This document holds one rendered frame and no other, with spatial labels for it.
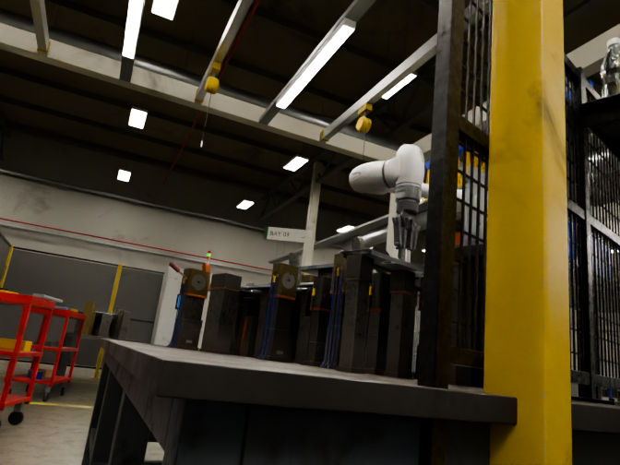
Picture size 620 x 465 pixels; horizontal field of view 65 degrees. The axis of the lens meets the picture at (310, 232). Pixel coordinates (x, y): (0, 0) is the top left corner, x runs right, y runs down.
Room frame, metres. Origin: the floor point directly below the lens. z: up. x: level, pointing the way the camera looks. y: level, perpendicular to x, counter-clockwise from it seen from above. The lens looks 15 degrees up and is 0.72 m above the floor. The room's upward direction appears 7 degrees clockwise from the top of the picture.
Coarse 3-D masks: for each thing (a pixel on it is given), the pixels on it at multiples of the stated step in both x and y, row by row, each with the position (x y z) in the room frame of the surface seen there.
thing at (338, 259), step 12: (336, 264) 1.47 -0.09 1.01; (336, 276) 1.47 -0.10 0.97; (336, 288) 1.46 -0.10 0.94; (336, 300) 1.45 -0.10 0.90; (336, 312) 1.47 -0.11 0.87; (336, 324) 1.44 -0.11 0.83; (336, 336) 1.44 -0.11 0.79; (336, 348) 1.45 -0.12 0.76; (324, 360) 1.49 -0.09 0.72; (336, 360) 1.45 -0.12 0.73
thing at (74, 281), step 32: (32, 256) 8.23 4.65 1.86; (64, 256) 8.41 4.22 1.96; (32, 288) 8.28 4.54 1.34; (64, 288) 8.46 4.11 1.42; (96, 288) 8.66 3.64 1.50; (128, 288) 8.86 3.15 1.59; (160, 288) 9.07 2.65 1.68; (0, 320) 8.15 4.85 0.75; (32, 320) 8.33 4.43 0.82; (64, 320) 8.51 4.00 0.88; (96, 352) 8.75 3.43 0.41
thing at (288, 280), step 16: (272, 272) 1.76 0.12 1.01; (288, 272) 1.75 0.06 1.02; (272, 288) 1.75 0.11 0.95; (288, 288) 1.75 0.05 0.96; (272, 304) 1.76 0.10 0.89; (288, 304) 1.77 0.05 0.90; (272, 320) 1.75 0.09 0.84; (288, 320) 1.77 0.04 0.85; (272, 336) 1.73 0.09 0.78; (288, 336) 1.78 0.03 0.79; (272, 352) 1.74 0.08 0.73
